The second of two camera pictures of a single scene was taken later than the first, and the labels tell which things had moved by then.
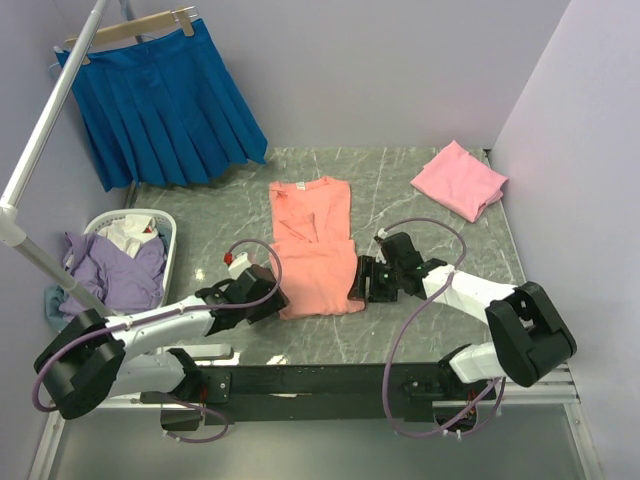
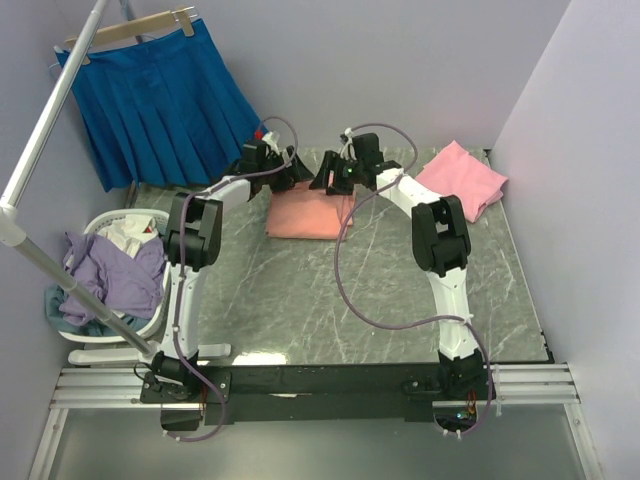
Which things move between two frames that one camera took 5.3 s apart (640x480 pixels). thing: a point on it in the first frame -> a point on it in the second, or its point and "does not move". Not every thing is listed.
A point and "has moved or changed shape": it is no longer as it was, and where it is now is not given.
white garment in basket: x=129 y=232 does not move
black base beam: x=319 y=393 does not move
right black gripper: x=367 y=267 -> x=330 y=163
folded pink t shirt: x=460 y=182 does not move
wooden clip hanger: x=154 y=21 does not move
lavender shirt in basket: x=120 y=281 does not move
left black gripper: x=273 y=303 -> x=287 y=181
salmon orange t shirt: x=311 y=233 has moved or changed shape
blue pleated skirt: x=161 y=107 does not move
